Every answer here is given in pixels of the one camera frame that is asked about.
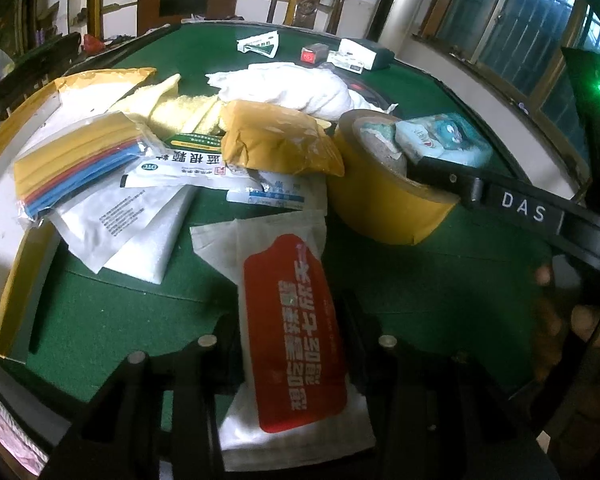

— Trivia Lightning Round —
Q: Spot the red white wet wipes pack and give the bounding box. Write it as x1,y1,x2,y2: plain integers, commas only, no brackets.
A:
189,210,375,472

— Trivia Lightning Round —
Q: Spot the light blue tissue pack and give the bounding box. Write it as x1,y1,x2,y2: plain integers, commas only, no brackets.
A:
394,113,493,168

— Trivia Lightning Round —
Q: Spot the yellow packing tape roll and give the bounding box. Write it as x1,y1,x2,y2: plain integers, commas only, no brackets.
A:
327,110,460,246

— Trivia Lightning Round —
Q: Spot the white blue medicine sachet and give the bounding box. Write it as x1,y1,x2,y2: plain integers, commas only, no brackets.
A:
226,170,328,214

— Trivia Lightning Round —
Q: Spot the yellow red blue cloth pack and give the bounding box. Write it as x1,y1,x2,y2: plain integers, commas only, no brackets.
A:
12,112,164,223

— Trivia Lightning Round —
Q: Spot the white green medicine sachet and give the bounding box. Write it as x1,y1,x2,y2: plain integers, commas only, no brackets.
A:
121,133,263,191

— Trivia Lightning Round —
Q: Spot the white cloth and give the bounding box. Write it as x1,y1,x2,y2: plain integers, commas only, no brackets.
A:
206,62,398,122

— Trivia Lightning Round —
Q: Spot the pale yellow cloth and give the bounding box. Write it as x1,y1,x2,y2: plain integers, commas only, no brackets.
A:
108,74,224,140

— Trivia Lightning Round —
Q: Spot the yellow padded envelope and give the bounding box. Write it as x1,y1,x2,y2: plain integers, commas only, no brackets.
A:
220,100,344,177

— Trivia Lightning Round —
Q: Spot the white foam sheet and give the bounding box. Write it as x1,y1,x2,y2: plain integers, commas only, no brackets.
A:
105,185,197,285

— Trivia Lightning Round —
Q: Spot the white printed plastic bag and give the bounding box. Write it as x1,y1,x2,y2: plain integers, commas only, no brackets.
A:
48,177,184,274

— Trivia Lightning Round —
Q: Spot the person's right hand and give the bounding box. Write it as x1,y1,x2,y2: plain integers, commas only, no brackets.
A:
533,263,600,386

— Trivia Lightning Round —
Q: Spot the yellow cardboard box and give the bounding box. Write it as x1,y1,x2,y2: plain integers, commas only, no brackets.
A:
0,67,157,363

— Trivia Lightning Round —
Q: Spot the dark green white box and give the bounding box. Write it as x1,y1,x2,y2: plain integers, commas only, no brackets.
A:
338,38,394,70

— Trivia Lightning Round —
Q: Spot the red grey small box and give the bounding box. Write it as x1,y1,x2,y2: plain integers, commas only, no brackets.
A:
300,44,329,66

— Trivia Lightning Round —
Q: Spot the wooden chair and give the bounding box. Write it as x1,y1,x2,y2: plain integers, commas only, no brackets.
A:
266,0,344,35

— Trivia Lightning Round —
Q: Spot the white green paper packet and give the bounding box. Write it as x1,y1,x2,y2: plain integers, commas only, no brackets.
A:
236,30,279,58

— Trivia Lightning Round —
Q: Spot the red plastic bag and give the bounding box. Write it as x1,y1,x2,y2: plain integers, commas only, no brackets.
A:
82,34,106,56

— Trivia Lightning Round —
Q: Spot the brown tv cabinet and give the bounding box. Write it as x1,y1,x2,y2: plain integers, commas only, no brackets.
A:
136,0,237,36

